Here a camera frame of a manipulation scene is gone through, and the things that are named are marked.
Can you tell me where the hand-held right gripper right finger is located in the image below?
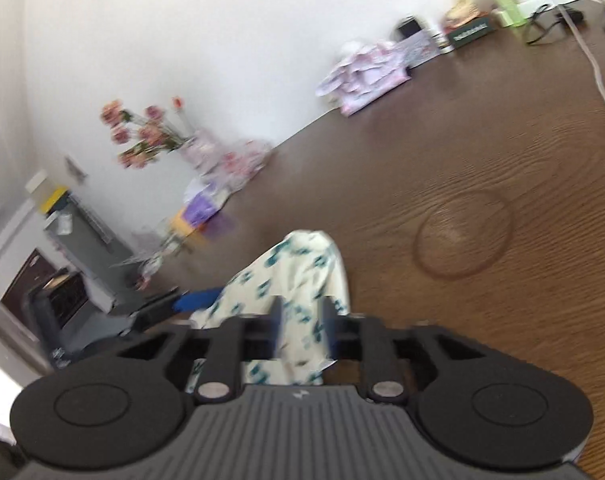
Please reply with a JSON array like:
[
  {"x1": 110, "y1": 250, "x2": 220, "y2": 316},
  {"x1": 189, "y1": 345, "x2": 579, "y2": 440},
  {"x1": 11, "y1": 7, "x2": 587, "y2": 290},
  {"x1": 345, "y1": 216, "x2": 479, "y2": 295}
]
[{"x1": 323, "y1": 297, "x2": 488, "y2": 403}]

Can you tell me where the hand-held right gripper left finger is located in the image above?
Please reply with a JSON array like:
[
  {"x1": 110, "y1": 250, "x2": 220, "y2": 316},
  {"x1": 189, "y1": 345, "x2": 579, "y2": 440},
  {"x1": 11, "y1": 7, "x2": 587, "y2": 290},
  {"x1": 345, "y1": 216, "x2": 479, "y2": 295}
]
[{"x1": 117, "y1": 297, "x2": 283, "y2": 403}]

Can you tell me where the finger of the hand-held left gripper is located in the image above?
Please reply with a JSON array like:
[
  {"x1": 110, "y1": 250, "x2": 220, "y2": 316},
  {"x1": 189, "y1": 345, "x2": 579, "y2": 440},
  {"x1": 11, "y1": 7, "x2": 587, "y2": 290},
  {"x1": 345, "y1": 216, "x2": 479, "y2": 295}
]
[{"x1": 132, "y1": 287, "x2": 226, "y2": 331}]

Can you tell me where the white garment with teal flowers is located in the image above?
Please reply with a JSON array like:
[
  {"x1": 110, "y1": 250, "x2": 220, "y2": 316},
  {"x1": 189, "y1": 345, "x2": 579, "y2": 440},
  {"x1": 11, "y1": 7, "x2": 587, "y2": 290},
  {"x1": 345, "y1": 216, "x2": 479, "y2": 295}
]
[{"x1": 185, "y1": 230, "x2": 353, "y2": 386}]

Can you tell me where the clear drinking glass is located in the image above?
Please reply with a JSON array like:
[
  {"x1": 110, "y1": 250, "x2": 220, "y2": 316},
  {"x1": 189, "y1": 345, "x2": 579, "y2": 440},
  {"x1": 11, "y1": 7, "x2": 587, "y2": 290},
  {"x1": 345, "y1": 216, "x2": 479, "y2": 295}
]
[{"x1": 155, "y1": 230, "x2": 188, "y2": 261}]

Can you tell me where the dried lavender bunch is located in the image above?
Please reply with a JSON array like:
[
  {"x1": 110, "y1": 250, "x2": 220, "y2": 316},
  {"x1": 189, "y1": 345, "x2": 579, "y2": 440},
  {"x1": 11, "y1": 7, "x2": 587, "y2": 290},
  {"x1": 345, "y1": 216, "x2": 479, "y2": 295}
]
[{"x1": 110, "y1": 247, "x2": 183, "y2": 291}]

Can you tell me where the purple tissue pack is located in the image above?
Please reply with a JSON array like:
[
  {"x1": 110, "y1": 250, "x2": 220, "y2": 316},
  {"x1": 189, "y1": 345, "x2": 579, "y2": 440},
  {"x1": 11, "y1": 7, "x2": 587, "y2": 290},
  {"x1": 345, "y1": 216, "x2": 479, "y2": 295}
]
[{"x1": 182, "y1": 180, "x2": 233, "y2": 226}]

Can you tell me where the tall cabinet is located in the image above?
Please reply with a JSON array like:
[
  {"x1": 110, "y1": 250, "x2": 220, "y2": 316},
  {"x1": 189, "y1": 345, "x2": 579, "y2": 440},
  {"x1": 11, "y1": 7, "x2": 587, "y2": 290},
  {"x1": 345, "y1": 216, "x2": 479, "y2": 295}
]
[{"x1": 42, "y1": 195, "x2": 138, "y2": 311}]

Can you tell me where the brown door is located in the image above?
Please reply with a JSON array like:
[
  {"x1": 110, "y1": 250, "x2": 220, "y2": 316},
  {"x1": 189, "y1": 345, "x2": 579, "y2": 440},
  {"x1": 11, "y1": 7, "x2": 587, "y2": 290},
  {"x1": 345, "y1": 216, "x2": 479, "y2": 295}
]
[{"x1": 0, "y1": 249, "x2": 90, "y2": 321}]

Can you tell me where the clear plastic bag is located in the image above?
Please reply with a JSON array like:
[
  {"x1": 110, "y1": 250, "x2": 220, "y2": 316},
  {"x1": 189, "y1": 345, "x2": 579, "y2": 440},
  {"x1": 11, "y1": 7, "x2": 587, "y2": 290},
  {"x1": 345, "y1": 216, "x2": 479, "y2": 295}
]
[{"x1": 202, "y1": 140, "x2": 273, "y2": 193}]

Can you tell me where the patterned flower vase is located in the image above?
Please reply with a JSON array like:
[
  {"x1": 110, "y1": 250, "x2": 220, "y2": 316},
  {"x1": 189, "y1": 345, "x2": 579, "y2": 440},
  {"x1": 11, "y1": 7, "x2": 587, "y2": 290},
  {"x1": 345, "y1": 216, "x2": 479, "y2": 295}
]
[{"x1": 180, "y1": 127, "x2": 223, "y2": 176}]

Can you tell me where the yellow and white box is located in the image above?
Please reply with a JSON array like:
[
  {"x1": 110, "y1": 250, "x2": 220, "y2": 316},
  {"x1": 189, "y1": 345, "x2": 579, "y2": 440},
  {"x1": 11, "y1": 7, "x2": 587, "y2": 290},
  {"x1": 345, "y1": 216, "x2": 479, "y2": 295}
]
[{"x1": 25, "y1": 170, "x2": 70, "y2": 216}]

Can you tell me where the pink dotted garment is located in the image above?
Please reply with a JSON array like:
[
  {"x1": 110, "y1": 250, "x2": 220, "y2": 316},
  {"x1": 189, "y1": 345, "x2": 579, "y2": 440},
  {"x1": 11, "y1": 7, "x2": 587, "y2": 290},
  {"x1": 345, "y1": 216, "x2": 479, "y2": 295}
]
[{"x1": 339, "y1": 67, "x2": 412, "y2": 117}]

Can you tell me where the lilac floral ruffled garment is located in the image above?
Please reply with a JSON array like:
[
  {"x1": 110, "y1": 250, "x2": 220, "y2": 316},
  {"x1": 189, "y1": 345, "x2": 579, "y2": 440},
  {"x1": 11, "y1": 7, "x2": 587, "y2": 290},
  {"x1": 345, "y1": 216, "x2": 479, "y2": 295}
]
[{"x1": 317, "y1": 40, "x2": 408, "y2": 96}]

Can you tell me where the small illustrated white box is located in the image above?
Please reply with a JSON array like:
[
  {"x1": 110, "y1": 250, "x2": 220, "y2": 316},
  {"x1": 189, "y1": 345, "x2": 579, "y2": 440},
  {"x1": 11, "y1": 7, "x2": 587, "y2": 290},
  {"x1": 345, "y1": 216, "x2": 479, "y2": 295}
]
[{"x1": 395, "y1": 32, "x2": 441, "y2": 68}]

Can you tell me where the white spray bottle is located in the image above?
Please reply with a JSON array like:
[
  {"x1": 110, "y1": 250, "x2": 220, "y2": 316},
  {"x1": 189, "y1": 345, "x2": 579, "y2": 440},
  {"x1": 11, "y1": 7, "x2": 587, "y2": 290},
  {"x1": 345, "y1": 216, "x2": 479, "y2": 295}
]
[{"x1": 433, "y1": 22, "x2": 454, "y2": 55}]

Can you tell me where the small black box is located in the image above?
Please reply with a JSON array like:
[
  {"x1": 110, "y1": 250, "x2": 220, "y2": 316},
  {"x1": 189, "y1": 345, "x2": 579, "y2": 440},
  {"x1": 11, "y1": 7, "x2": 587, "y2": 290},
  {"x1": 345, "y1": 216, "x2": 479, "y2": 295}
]
[{"x1": 397, "y1": 16, "x2": 426, "y2": 41}]

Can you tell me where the black box with white print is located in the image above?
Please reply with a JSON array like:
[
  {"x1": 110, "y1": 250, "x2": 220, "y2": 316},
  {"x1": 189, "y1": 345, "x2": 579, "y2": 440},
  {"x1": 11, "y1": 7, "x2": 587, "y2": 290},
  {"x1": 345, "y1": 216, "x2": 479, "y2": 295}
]
[{"x1": 450, "y1": 17, "x2": 497, "y2": 50}]

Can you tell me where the yellow snack box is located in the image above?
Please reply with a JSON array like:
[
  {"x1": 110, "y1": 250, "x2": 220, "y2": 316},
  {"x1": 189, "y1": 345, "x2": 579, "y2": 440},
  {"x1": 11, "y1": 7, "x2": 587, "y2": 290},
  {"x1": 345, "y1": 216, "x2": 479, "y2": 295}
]
[{"x1": 443, "y1": 0, "x2": 486, "y2": 28}]

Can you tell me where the thick white cable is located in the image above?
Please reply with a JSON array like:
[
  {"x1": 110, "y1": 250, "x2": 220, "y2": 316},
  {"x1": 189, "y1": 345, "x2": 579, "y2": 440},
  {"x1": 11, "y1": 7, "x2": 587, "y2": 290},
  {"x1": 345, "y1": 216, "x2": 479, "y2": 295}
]
[{"x1": 557, "y1": 2, "x2": 605, "y2": 138}]

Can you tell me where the black cable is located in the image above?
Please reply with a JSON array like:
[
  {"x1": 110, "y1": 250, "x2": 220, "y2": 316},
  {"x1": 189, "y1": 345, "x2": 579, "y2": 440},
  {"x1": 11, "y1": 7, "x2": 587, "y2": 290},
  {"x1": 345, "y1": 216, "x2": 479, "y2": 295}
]
[{"x1": 525, "y1": 5, "x2": 583, "y2": 46}]

